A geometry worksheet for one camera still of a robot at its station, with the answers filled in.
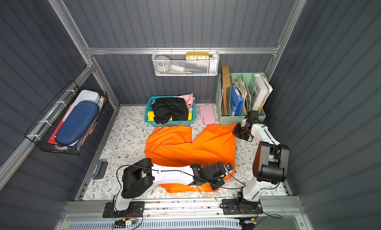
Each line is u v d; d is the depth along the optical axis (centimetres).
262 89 94
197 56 87
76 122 68
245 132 78
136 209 74
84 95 78
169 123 102
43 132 62
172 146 94
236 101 96
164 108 97
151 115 100
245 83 102
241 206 68
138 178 50
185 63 91
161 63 83
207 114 112
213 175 62
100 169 83
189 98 105
